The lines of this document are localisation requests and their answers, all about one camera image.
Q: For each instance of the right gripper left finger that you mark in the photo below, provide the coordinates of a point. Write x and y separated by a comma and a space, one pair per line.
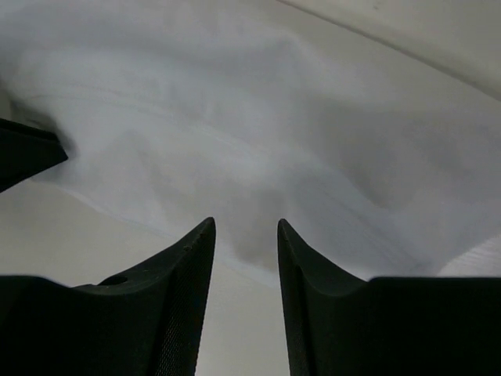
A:
145, 320

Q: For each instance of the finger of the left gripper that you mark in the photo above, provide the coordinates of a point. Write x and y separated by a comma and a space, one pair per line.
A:
27, 151

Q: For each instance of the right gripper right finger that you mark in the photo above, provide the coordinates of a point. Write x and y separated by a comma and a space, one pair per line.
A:
338, 324

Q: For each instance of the white skirt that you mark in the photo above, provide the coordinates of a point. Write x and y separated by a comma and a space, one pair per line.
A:
252, 112

